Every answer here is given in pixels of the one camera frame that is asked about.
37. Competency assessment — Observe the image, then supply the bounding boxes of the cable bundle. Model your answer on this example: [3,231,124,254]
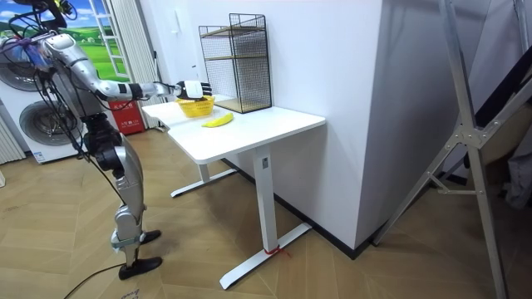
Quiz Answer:
[0,36,42,59]

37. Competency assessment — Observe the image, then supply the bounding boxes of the robot body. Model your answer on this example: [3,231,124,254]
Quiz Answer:
[0,0,110,125]

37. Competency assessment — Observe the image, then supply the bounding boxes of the landscape window wall poster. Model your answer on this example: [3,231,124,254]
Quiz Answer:
[0,0,131,83]

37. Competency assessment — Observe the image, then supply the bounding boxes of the white curtain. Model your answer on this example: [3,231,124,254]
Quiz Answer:
[108,0,168,130]

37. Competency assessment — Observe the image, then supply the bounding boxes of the black wire shelf rack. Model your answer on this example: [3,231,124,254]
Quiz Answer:
[198,12,273,115]

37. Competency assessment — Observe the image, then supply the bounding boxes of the black slanted panel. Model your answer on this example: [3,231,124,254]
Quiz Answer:
[475,44,532,130]

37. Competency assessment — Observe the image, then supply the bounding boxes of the silver metal frame stand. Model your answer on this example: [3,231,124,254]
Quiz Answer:
[372,0,532,299]

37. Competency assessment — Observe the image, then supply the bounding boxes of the white desk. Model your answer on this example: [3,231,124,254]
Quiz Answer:
[141,94,327,291]

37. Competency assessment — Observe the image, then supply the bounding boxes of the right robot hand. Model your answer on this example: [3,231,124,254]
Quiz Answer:
[174,80,214,101]

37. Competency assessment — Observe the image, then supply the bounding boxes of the black floor cable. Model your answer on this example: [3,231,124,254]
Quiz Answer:
[62,262,126,299]

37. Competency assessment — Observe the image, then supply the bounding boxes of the grey fabric bundle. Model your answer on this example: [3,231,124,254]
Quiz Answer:
[504,149,532,210]

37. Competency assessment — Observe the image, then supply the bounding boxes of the white washing machine tower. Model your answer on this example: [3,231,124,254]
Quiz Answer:
[0,37,91,164]

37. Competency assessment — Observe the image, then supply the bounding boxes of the yellow banana soft toy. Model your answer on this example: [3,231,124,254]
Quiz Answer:
[201,112,235,129]

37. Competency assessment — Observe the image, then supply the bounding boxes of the robot legs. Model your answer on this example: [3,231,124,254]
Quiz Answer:
[81,112,164,282]

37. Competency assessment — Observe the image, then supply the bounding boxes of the white ribbed radiator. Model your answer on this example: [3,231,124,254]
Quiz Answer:
[0,114,27,166]

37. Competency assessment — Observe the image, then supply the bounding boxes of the red tie string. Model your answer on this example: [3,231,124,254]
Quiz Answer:
[264,245,293,258]

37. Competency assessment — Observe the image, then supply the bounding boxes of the yellow plastic basket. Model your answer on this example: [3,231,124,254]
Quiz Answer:
[175,95,216,119]

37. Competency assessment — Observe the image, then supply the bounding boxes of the red fire extinguisher box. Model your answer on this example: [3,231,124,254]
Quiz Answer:
[108,99,147,137]

